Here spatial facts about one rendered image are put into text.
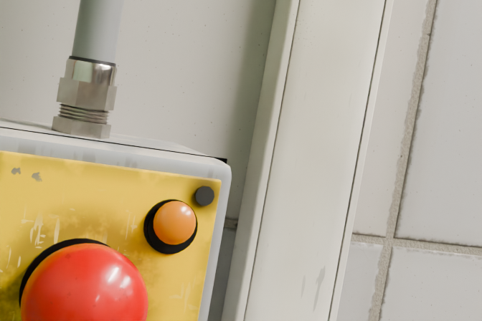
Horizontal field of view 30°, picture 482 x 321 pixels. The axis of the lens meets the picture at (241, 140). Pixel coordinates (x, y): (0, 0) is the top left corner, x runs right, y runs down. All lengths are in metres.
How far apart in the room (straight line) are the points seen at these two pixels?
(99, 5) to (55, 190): 0.07
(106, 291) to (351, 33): 0.17
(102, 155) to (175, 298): 0.06
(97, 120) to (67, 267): 0.07
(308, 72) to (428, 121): 0.08
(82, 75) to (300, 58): 0.10
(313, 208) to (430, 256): 0.08
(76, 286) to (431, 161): 0.21
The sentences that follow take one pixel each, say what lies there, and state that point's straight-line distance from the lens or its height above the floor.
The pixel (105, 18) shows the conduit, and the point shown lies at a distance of 0.33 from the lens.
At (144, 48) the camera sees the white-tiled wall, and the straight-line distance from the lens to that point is 0.38.
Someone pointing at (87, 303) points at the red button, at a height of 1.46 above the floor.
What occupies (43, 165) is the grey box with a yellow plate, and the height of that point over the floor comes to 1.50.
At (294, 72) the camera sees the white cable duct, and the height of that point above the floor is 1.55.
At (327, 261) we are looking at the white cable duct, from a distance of 0.40.
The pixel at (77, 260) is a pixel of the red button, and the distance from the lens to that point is 0.28.
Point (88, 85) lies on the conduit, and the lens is 0.33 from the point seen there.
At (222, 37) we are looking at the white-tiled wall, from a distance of 0.39.
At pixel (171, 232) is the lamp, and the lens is 0.30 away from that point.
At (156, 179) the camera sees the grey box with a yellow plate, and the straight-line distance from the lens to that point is 0.31.
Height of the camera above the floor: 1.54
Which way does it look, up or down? 3 degrees down
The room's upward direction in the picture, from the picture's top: 10 degrees clockwise
